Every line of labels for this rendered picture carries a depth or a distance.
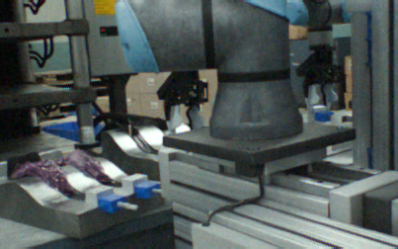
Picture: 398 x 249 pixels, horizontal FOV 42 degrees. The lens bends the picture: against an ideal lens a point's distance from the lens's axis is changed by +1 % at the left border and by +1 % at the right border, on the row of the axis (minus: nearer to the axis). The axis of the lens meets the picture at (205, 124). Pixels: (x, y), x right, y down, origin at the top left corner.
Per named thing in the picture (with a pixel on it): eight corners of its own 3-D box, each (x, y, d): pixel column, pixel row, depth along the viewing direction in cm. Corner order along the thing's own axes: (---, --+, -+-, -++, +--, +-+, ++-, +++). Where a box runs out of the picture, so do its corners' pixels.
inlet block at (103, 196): (146, 216, 110) (144, 192, 109) (129, 224, 106) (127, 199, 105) (105, 207, 118) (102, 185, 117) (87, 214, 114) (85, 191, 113)
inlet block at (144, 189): (180, 203, 118) (178, 179, 118) (165, 208, 115) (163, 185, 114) (138, 195, 126) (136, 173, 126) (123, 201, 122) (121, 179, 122)
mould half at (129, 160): (246, 177, 147) (243, 130, 145) (167, 198, 132) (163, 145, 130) (156, 153, 187) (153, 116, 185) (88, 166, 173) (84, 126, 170)
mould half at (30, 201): (164, 204, 128) (161, 160, 126) (80, 239, 107) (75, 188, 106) (39, 181, 158) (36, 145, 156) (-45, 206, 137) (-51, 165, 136)
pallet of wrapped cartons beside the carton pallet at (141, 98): (239, 146, 577) (234, 62, 562) (187, 162, 521) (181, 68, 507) (166, 137, 663) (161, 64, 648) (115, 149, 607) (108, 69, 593)
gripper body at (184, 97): (184, 104, 128) (183, 55, 129) (166, 107, 135) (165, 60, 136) (209, 105, 133) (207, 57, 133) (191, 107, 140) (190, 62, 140)
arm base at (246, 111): (323, 128, 83) (322, 66, 81) (254, 144, 74) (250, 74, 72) (258, 121, 95) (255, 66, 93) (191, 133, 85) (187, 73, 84)
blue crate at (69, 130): (108, 145, 521) (106, 124, 518) (73, 153, 492) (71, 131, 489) (74, 140, 562) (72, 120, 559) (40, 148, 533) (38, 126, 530)
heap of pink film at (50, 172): (119, 179, 131) (117, 148, 130) (60, 198, 117) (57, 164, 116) (54, 168, 147) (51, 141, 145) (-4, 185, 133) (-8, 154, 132)
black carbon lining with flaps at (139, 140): (214, 154, 147) (212, 121, 146) (166, 164, 138) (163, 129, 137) (153, 139, 175) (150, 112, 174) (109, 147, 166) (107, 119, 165)
